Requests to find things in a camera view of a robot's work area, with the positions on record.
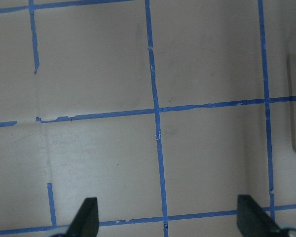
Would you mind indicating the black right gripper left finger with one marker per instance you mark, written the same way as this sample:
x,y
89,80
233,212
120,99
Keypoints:
x,y
86,221

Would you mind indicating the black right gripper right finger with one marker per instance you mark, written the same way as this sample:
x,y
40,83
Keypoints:
x,y
252,220

